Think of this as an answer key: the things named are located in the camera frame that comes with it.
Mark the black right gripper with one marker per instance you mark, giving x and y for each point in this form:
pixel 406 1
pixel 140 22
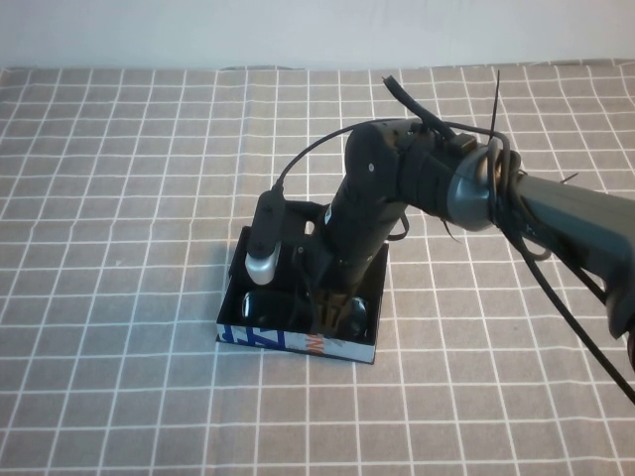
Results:
pixel 354 238

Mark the black framed glasses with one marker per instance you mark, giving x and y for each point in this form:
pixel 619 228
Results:
pixel 263 305

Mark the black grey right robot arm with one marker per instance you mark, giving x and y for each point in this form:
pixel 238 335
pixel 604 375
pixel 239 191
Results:
pixel 555 213

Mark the black printed glasses case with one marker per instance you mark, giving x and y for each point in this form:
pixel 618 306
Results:
pixel 250 342

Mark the grey checked tablecloth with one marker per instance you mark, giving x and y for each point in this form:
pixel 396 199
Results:
pixel 124 198

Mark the black zip tie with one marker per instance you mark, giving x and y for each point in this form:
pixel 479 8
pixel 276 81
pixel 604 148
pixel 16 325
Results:
pixel 496 104

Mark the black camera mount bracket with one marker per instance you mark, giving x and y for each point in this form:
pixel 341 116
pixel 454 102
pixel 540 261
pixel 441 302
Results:
pixel 302 218

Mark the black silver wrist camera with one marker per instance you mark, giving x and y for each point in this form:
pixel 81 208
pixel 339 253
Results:
pixel 265 238

